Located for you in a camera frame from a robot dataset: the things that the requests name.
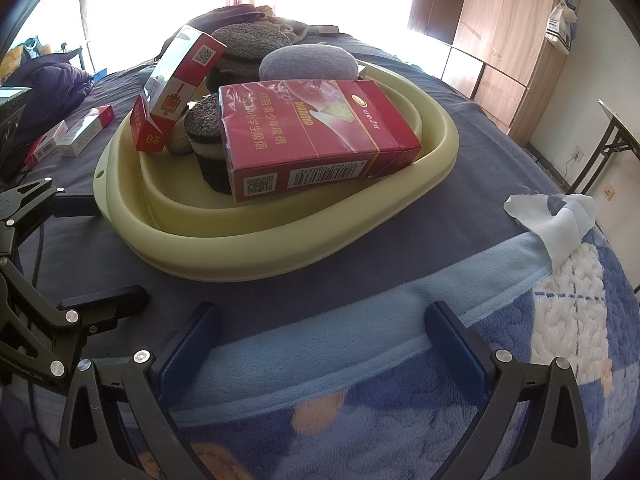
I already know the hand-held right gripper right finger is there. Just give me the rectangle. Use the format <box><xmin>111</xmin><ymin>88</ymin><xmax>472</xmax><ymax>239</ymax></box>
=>
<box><xmin>417</xmin><ymin>301</ymin><xmax>593</xmax><ymax>480</ymax></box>

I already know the dark screen device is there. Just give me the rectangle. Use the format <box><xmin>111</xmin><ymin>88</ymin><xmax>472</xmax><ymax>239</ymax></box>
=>
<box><xmin>0</xmin><ymin>87</ymin><xmax>33</xmax><ymax>181</ymax></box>

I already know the white cloth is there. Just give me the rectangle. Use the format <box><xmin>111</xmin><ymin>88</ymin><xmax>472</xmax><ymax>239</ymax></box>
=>
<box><xmin>504</xmin><ymin>192</ymin><xmax>597</xmax><ymax>268</ymax></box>

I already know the dark purple jacket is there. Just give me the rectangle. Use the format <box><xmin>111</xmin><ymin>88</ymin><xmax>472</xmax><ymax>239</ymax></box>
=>
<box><xmin>5</xmin><ymin>57</ymin><xmax>96</xmax><ymax>116</ymax></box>

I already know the beige cloth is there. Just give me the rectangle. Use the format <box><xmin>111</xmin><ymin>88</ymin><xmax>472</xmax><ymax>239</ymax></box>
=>
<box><xmin>260</xmin><ymin>10</ymin><xmax>341</xmax><ymax>43</ymax></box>

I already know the thin black cable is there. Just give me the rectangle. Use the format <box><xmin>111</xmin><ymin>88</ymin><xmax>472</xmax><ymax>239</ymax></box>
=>
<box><xmin>30</xmin><ymin>220</ymin><xmax>47</xmax><ymax>286</ymax></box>

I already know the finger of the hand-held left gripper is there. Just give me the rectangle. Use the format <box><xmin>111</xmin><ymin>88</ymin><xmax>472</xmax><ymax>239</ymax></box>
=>
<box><xmin>30</xmin><ymin>284</ymin><xmax>151</xmax><ymax>387</ymax></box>
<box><xmin>0</xmin><ymin>176</ymin><xmax>106</xmax><ymax>228</ymax></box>

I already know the white red small box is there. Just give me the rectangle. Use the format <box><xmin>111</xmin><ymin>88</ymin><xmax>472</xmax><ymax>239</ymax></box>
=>
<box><xmin>55</xmin><ymin>105</ymin><xmax>116</xmax><ymax>157</ymax></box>
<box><xmin>24</xmin><ymin>120</ymin><xmax>70</xmax><ymax>168</ymax></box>

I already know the large red carton box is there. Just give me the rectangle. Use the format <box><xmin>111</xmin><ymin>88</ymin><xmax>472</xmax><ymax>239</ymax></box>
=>
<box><xmin>217</xmin><ymin>79</ymin><xmax>423</xmax><ymax>203</ymax></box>

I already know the grey bed sheet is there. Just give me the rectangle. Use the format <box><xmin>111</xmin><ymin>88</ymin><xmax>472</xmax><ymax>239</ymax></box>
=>
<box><xmin>15</xmin><ymin>32</ymin><xmax>576</xmax><ymax>361</ymax></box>

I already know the white printed bag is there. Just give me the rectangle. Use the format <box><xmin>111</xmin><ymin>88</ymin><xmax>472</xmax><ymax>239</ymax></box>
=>
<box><xmin>545</xmin><ymin>1</ymin><xmax>578</xmax><ymax>55</ymax></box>

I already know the purple cloth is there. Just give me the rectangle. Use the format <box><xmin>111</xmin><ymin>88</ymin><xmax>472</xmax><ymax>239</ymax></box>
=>
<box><xmin>187</xmin><ymin>4</ymin><xmax>273</xmax><ymax>36</ymax></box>

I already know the wooden wardrobe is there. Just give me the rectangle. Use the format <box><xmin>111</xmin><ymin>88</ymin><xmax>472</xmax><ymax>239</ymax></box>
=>
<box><xmin>407</xmin><ymin>0</ymin><xmax>583</xmax><ymax>146</ymax></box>

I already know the tall red white box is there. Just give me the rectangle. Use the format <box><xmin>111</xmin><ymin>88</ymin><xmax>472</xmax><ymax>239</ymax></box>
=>
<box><xmin>139</xmin><ymin>25</ymin><xmax>228</xmax><ymax>121</ymax></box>

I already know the small dark round sponge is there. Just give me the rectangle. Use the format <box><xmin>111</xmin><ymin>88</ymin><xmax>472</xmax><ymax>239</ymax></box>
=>
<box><xmin>182</xmin><ymin>95</ymin><xmax>233</xmax><ymax>196</ymax></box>

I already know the large black round sponge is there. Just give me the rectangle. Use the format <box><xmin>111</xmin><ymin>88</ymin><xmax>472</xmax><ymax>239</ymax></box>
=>
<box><xmin>205</xmin><ymin>23</ymin><xmax>293</xmax><ymax>96</ymax></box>

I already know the black folding table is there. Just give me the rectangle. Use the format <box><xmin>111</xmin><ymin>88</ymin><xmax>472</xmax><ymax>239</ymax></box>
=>
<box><xmin>567</xmin><ymin>99</ymin><xmax>640</xmax><ymax>196</ymax></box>

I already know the grey blue round cushion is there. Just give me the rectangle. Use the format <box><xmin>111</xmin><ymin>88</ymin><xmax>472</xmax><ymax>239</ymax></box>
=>
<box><xmin>258</xmin><ymin>44</ymin><xmax>360</xmax><ymax>82</ymax></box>

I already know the cream plastic basin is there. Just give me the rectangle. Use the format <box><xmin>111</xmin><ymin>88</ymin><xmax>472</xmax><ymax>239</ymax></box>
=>
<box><xmin>92</xmin><ymin>57</ymin><xmax>461</xmax><ymax>281</ymax></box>

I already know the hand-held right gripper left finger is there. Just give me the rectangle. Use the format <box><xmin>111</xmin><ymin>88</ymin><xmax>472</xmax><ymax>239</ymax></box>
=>
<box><xmin>57</xmin><ymin>301</ymin><xmax>226</xmax><ymax>480</ymax></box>

